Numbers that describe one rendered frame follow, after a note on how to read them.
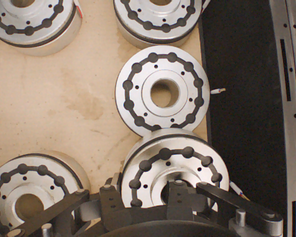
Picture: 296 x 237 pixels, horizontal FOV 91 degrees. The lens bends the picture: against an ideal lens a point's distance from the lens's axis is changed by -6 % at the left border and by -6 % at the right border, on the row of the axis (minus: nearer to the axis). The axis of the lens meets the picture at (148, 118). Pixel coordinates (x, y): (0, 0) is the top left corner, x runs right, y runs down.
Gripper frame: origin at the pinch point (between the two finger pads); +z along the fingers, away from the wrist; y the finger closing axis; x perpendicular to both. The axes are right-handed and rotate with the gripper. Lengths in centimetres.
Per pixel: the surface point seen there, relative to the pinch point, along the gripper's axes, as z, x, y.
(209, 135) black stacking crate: 4.9, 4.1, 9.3
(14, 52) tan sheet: 4.0, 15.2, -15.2
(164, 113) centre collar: 0.6, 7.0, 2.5
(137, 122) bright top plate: 1.6, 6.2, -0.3
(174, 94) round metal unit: 2.4, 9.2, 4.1
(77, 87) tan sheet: 4.1, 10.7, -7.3
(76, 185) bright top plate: 1.0, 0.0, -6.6
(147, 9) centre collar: 0.7, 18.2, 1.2
